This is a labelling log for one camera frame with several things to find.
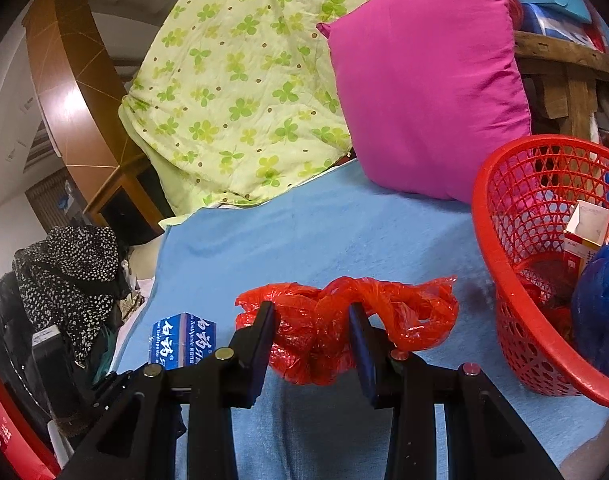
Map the wooden cabinet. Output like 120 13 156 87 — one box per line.
82 152 180 233

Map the beige patterned cloth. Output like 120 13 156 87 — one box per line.
117 292 145 321

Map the red and white medicine box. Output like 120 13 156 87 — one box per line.
563 200 609 278

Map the light blue blanket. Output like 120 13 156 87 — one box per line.
114 157 605 480

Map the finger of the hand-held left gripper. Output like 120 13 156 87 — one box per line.
92 370 148 411

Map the wooden table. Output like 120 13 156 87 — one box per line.
513 30 609 136

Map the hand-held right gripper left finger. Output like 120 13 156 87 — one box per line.
59 301 276 480

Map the black padded jacket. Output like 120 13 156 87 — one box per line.
0 270 115 451

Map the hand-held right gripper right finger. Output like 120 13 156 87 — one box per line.
348 302 565 480

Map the cream pillow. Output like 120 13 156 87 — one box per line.
127 215 185 281

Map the magenta pillow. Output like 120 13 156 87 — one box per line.
317 0 533 204

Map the knotted red plastic bag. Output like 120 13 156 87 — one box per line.
234 275 460 387

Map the red plastic mesh basket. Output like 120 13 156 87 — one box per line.
472 135 609 409

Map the black white floral jacket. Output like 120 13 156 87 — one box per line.
12 225 130 366

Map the brown lattice screen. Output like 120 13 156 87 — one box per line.
24 167 85 233

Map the green clover print quilt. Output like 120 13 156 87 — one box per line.
118 0 445 208

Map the blue plastic bag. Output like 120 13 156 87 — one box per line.
571 232 609 381

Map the blue toothpaste box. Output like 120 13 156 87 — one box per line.
150 311 219 372

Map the person's leg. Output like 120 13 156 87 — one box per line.
559 412 609 480

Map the red plastic board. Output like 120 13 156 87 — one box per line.
0 372 60 480

